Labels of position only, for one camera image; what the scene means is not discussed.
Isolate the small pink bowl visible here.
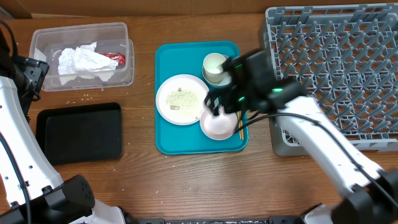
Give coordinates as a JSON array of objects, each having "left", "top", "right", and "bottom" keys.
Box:
[{"left": 200, "top": 107, "right": 238, "bottom": 141}]

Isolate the black tray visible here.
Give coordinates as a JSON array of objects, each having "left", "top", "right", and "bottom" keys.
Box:
[{"left": 36, "top": 102, "right": 123, "bottom": 166}]

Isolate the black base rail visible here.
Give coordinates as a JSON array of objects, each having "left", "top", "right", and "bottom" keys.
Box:
[{"left": 132, "top": 216, "right": 303, "bottom": 224}]

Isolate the white napkin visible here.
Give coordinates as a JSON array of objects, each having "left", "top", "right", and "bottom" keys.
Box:
[{"left": 58, "top": 42, "right": 119, "bottom": 85}]

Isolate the red snack wrapper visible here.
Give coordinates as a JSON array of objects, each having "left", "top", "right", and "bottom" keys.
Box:
[{"left": 101, "top": 52, "right": 126, "bottom": 65}]

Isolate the grey bowl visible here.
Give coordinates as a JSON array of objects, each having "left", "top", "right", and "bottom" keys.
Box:
[{"left": 202, "top": 53, "right": 231, "bottom": 88}]

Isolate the clear plastic waste bin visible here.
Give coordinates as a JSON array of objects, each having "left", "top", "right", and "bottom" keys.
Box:
[{"left": 29, "top": 22, "right": 134, "bottom": 91}]

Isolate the teal serving tray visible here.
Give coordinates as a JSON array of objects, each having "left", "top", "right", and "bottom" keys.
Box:
[{"left": 155, "top": 40, "right": 249, "bottom": 155}]

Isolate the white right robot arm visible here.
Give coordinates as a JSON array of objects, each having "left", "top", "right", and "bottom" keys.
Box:
[{"left": 203, "top": 49, "right": 397, "bottom": 224}]

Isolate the cream cup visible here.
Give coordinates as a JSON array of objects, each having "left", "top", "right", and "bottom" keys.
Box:
[{"left": 203, "top": 53, "right": 226, "bottom": 83}]

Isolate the grey dishwasher rack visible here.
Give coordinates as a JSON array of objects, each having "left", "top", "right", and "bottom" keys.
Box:
[{"left": 259, "top": 3, "right": 397, "bottom": 152}]

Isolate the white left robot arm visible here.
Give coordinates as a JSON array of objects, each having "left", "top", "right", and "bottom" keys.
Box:
[{"left": 1, "top": 37, "right": 135, "bottom": 223}]

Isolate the large white dirty plate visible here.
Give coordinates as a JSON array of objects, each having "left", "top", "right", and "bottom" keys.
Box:
[{"left": 155, "top": 74, "right": 209, "bottom": 125}]

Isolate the wooden chopstick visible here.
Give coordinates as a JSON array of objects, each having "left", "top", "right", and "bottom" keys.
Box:
[
  {"left": 238, "top": 111, "right": 244, "bottom": 140},
  {"left": 237, "top": 111, "right": 244, "bottom": 140}
]

